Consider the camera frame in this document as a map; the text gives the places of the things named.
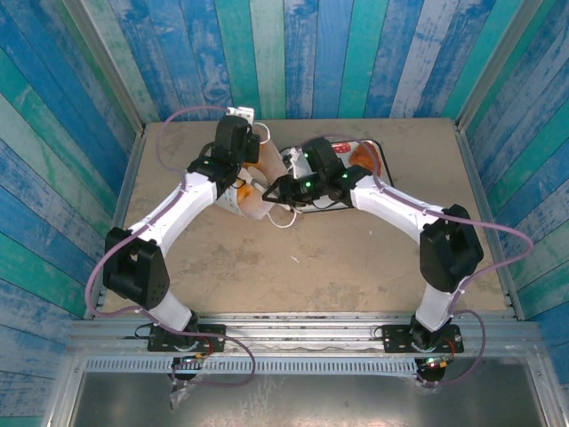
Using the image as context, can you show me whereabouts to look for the white paper bag animal print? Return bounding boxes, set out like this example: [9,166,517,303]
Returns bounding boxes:
[212,124,299,230]

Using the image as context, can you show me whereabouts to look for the orange brown fake croissant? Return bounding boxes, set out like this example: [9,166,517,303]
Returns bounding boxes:
[349,141,380,177]

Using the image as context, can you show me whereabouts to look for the white strawberry print tray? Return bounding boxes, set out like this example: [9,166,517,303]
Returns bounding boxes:
[284,138,396,214]

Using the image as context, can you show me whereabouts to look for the grey metal panel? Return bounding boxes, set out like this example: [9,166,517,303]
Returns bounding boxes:
[66,372,550,427]

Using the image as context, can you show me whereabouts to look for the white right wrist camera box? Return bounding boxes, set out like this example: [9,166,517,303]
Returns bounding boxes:
[284,148,310,179]

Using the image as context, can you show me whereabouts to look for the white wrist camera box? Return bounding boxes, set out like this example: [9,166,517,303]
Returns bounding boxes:
[225,105,255,125]
[284,148,310,179]

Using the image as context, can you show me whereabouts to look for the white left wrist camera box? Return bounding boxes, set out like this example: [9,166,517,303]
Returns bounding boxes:
[225,105,255,125]

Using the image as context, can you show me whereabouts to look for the aluminium table side rail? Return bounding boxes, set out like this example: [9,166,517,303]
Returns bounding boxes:
[455,124,525,321]
[84,131,148,319]

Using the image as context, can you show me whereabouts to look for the aluminium mounting rail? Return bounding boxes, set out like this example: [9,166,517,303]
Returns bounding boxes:
[66,312,543,355]

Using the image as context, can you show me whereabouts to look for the aluminium corner post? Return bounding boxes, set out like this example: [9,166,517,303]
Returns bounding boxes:
[60,0,148,137]
[455,0,547,130]

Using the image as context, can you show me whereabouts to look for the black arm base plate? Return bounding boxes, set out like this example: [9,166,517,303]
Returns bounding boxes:
[381,324,465,355]
[148,326,227,353]

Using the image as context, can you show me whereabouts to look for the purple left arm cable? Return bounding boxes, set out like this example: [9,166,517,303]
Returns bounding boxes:
[86,106,258,387]

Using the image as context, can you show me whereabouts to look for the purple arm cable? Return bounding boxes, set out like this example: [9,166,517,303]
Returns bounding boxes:
[86,106,258,387]
[301,133,534,389]

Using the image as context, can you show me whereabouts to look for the grey slotted cable duct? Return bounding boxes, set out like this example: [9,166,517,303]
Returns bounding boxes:
[83,358,421,375]

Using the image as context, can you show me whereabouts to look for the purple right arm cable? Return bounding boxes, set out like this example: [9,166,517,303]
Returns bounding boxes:
[301,133,534,389]

